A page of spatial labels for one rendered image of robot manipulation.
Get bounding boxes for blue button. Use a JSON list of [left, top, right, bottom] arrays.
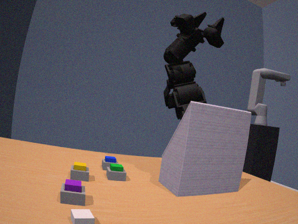
[[102, 156, 119, 170]]

